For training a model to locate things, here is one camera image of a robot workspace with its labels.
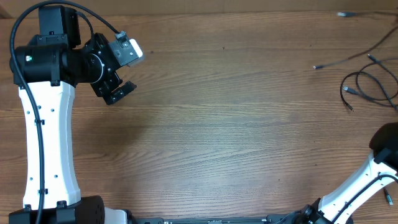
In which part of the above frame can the black usb a cable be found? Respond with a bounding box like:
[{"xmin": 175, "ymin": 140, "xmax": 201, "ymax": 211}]
[{"xmin": 336, "ymin": 11, "xmax": 398, "ymax": 19}]

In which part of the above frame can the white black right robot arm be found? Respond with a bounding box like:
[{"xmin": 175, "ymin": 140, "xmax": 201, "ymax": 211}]
[{"xmin": 295, "ymin": 123, "xmax": 397, "ymax": 224}]

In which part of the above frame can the black thin audio cable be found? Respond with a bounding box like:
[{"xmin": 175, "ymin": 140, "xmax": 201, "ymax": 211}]
[{"xmin": 384, "ymin": 188, "xmax": 394, "ymax": 206}]

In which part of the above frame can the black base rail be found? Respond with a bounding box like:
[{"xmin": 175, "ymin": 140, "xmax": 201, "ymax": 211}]
[{"xmin": 128, "ymin": 211, "xmax": 299, "ymax": 224}]

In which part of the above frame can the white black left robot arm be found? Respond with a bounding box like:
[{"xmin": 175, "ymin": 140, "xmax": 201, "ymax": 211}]
[{"xmin": 9, "ymin": 1, "xmax": 144, "ymax": 224}]

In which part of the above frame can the black micro usb cable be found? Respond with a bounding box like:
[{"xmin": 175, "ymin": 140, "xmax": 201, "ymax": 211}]
[{"xmin": 313, "ymin": 24, "xmax": 398, "ymax": 70}]

